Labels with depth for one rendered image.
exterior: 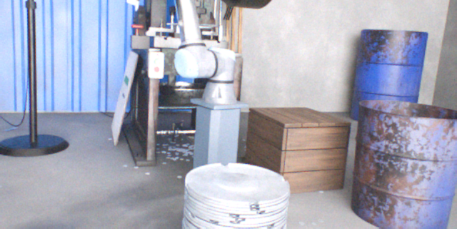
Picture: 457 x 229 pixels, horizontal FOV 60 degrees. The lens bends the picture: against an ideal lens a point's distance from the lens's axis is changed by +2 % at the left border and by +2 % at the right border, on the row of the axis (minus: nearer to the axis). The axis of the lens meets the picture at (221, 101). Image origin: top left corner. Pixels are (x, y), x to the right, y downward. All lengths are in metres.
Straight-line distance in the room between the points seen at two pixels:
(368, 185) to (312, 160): 0.33
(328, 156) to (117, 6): 2.24
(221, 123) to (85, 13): 2.12
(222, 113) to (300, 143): 0.46
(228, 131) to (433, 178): 0.81
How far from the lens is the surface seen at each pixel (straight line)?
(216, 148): 1.67
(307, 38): 4.14
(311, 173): 2.00
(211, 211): 1.01
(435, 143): 1.70
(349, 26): 4.41
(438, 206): 1.81
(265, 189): 1.09
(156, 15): 2.60
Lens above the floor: 0.73
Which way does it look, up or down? 9 degrees down
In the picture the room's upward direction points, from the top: 4 degrees clockwise
